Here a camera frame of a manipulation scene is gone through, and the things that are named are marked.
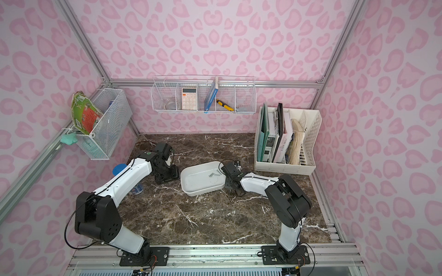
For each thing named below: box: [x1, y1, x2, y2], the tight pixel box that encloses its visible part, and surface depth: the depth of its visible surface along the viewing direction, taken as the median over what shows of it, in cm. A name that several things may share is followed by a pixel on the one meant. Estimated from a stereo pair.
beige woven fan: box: [288, 119, 306, 166], surface depth 94 cm
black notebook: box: [272, 102, 285, 164], surface depth 88 cm
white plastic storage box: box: [180, 161, 227, 197], surface depth 99 cm
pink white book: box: [273, 110, 294, 164], surface depth 90 cm
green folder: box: [256, 101, 270, 163], surface depth 85 cm
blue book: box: [203, 76, 219, 114], surface depth 90 cm
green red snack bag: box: [71, 90, 104, 135], surface depth 74 cm
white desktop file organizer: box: [254, 106, 323, 176], surface depth 95 cm
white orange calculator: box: [181, 87, 198, 111], surface depth 97 cm
